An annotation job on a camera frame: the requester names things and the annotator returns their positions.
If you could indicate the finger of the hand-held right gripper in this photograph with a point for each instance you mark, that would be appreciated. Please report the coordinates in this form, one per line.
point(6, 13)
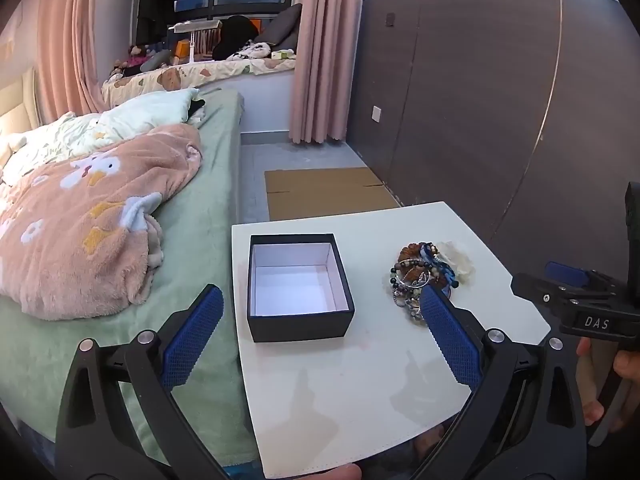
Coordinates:
point(565, 272)
point(540, 287)

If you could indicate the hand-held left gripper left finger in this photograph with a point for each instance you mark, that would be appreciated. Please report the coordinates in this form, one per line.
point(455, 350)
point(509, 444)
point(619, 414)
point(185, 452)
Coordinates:
point(195, 330)

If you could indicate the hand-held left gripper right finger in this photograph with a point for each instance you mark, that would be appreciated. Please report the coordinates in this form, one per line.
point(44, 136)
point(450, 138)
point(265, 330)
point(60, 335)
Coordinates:
point(450, 340)

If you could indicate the white fabric flower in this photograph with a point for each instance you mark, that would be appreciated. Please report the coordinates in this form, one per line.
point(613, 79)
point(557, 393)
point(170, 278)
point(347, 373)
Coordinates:
point(457, 260)

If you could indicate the black jewelry box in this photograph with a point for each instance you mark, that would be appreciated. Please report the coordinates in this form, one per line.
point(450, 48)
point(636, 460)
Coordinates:
point(300, 327)

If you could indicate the person's right hand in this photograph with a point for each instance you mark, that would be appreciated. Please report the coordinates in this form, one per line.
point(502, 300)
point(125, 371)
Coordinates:
point(590, 380)

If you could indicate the bed with green sheet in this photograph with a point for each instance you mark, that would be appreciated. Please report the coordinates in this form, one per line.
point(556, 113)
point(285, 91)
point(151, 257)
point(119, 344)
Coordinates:
point(210, 185)

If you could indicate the pink fleece blanket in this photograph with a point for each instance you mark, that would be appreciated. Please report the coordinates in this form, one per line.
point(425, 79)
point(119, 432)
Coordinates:
point(75, 240)

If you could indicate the flat cardboard sheet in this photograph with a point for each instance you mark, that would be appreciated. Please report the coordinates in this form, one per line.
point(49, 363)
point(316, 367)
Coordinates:
point(325, 192)

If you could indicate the black cloth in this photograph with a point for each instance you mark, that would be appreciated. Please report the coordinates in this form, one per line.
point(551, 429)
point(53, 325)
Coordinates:
point(196, 107)

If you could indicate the pale green pillow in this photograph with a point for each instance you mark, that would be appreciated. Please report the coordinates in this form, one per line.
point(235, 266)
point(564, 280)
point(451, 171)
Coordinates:
point(150, 110)

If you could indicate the pale printed quilt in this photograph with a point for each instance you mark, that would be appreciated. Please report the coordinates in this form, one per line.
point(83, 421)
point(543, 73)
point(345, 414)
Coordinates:
point(45, 142)

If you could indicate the printed window seat cushion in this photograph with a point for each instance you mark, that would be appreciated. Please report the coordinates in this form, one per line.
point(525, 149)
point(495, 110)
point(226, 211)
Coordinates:
point(175, 77)

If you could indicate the pile of stuffed toys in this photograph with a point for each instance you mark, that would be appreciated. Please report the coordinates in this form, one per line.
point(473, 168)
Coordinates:
point(142, 60)

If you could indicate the white printed cushion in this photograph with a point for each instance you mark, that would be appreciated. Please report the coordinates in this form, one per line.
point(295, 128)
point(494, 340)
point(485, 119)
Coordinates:
point(250, 51)

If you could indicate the beige headboard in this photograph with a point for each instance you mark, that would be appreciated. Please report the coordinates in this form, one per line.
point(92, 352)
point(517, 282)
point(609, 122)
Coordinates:
point(15, 105)

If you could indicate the black bag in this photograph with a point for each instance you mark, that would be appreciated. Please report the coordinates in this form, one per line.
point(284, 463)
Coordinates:
point(235, 35)

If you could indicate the pink curtain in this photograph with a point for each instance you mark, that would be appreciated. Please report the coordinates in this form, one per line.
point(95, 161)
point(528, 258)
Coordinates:
point(325, 60)
point(85, 35)

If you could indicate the white desk lamp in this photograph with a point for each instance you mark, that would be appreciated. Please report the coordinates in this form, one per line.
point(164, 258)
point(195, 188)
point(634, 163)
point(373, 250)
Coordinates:
point(192, 27)

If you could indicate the grey pillow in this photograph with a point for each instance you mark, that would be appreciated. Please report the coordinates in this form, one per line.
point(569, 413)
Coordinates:
point(282, 25)

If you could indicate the hanging black clothes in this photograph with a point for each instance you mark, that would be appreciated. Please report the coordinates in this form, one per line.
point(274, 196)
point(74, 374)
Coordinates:
point(155, 0)

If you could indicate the white wall socket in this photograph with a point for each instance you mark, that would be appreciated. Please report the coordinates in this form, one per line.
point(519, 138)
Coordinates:
point(376, 113)

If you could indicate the dark wall switch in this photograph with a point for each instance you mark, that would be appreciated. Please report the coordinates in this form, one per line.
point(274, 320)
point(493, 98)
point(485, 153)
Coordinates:
point(390, 19)

